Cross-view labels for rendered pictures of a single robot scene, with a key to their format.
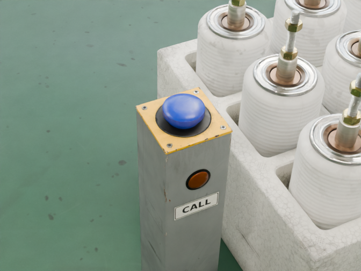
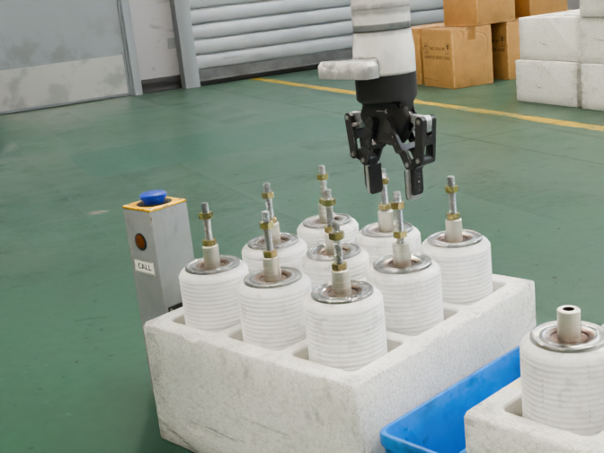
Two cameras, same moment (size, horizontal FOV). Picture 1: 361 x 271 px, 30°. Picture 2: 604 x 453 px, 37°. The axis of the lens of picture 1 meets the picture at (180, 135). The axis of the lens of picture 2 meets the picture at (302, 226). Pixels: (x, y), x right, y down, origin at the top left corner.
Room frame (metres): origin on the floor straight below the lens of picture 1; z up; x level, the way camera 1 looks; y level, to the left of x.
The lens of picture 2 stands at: (0.27, -1.35, 0.61)
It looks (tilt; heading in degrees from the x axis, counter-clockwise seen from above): 15 degrees down; 72
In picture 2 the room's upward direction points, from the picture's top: 6 degrees counter-clockwise
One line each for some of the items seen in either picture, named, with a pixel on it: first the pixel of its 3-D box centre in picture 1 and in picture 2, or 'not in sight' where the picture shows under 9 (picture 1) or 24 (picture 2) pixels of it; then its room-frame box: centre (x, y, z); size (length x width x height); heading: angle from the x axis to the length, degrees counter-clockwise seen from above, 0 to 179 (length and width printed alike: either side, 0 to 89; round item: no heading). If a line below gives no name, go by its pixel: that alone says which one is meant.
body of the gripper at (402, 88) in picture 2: not in sight; (387, 105); (0.72, -0.33, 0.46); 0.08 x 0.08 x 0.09
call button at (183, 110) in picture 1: (183, 113); (153, 199); (0.47, 0.00, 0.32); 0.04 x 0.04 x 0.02
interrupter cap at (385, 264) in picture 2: not in sight; (402, 263); (0.72, -0.33, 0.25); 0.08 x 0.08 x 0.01
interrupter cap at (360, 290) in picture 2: not in sight; (341, 292); (0.62, -0.38, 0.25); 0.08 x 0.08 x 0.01
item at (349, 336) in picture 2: not in sight; (349, 362); (0.62, -0.38, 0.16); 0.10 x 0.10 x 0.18
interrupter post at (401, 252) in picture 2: not in sight; (401, 254); (0.72, -0.33, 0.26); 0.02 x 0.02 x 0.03
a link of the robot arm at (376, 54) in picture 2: not in sight; (372, 48); (0.71, -0.33, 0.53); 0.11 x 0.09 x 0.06; 20
